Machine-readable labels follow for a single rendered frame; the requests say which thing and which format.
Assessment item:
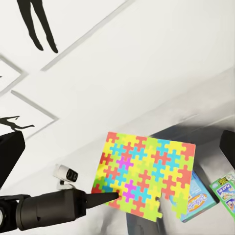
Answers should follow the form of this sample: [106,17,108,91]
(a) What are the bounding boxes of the jigsaw puzzle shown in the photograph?
[91,132,196,222]

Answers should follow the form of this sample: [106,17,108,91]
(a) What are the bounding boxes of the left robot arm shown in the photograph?
[0,164,119,233]

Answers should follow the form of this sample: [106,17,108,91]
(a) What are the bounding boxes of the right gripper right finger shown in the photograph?
[219,130,235,169]

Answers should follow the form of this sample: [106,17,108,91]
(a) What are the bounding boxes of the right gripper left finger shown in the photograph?
[0,130,25,189]

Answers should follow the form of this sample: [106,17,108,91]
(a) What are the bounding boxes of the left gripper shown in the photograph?
[36,187,119,227]

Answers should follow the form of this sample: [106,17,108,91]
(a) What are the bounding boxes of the board game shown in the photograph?
[170,170,217,223]
[210,169,235,219]

